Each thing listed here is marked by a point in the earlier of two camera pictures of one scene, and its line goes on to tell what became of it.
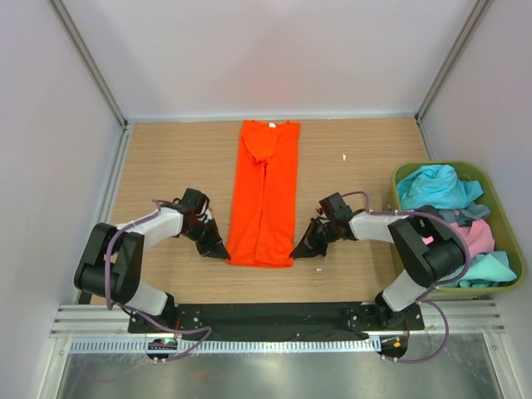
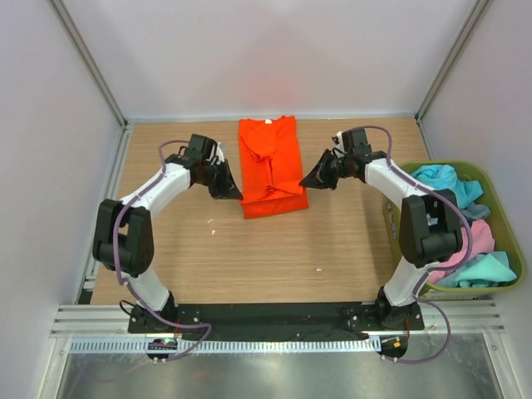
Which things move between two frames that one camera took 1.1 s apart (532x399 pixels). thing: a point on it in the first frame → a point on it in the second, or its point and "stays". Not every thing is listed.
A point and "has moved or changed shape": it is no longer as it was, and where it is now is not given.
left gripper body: x=199 y=230 → x=209 y=174
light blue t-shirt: x=437 y=186 stays
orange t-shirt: x=263 y=224 has moved or changed shape
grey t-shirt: x=465 y=216 stays
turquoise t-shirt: x=485 y=270 stays
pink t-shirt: x=479 y=238 stays
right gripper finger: x=314 y=242 → x=317 y=176
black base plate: x=279 y=322 stays
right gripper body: x=330 y=230 → x=340 y=166
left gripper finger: x=211 y=244 → x=228 y=188
